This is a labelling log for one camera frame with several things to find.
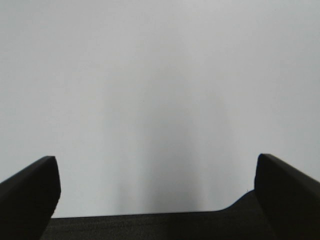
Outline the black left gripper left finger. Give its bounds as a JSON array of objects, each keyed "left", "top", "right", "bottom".
[{"left": 0, "top": 156, "right": 61, "bottom": 240}]

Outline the white microwave door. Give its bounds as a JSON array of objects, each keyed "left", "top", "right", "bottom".
[{"left": 0, "top": 0, "right": 320, "bottom": 217}]

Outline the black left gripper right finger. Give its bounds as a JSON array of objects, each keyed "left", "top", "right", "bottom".
[{"left": 254, "top": 153, "right": 320, "bottom": 240}]

